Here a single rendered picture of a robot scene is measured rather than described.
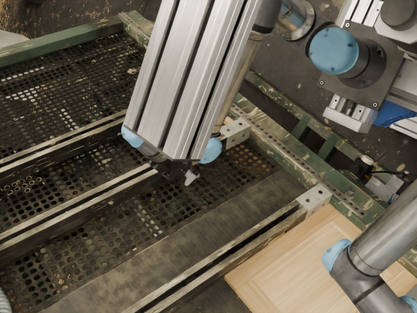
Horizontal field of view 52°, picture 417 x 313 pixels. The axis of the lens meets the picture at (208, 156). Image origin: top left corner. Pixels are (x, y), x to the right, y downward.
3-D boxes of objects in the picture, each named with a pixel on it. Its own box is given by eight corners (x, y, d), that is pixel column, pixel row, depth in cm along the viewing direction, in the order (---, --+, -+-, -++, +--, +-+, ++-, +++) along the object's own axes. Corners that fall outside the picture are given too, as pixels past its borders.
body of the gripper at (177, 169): (163, 176, 131) (142, 159, 121) (180, 153, 132) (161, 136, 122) (179, 187, 127) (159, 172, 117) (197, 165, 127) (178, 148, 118)
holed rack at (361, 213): (367, 214, 145) (368, 213, 145) (362, 218, 144) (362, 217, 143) (123, 12, 231) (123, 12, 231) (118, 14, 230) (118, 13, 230)
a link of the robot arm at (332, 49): (350, 87, 122) (331, 80, 111) (317, 62, 128) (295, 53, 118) (378, 50, 117) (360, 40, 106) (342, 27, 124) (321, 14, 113)
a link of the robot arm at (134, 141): (151, 122, 105) (126, 145, 105) (173, 141, 114) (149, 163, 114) (137, 105, 109) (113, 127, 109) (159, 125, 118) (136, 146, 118)
